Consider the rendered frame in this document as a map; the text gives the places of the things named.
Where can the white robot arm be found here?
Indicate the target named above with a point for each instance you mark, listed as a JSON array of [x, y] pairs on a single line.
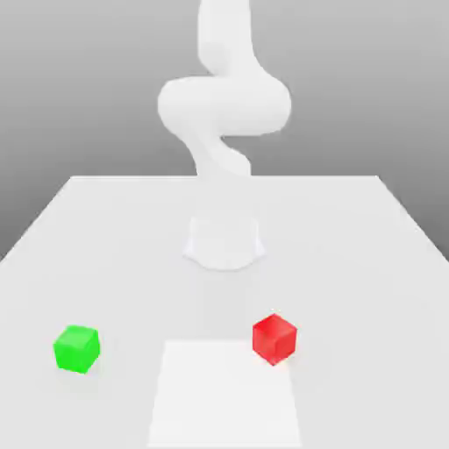
[[224, 105]]

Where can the small red cube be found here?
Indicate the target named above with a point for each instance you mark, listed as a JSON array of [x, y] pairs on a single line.
[[274, 339]]

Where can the small green cube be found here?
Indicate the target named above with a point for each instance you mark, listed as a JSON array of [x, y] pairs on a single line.
[[76, 349]]

